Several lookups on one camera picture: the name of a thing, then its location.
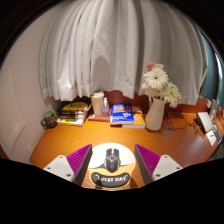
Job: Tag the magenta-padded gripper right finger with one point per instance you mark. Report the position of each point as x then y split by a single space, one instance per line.
165 166

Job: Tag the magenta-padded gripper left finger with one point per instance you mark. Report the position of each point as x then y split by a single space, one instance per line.
60 166

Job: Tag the grey and black computer mouse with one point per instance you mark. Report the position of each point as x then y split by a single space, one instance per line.
112 161

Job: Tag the white yellow black mouse pad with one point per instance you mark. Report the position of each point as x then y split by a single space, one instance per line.
98 156

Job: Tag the yellow and white book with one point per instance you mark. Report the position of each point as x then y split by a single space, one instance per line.
70 122

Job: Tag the green and black mug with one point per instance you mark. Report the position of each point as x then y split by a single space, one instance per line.
49 120

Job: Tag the white ceramic vase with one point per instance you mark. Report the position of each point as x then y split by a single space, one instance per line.
155 116

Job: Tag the orange and yellow book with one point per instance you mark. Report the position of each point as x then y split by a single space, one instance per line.
139 120

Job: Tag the white paper sheet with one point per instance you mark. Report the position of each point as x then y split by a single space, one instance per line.
211 138

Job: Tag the red-brown book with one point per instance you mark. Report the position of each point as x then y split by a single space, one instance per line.
96 118

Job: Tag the silver laptop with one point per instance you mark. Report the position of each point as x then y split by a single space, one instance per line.
205 120

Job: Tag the yellow and black book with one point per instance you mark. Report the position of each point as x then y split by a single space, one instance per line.
75 107

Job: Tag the clear sanitizer bottle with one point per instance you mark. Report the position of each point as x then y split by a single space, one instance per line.
105 109

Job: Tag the cream travel tumbler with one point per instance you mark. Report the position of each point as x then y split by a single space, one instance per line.
97 103

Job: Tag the white flower bouquet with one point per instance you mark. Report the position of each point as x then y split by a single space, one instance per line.
156 80

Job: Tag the white curtain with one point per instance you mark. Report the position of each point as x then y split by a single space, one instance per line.
116 43

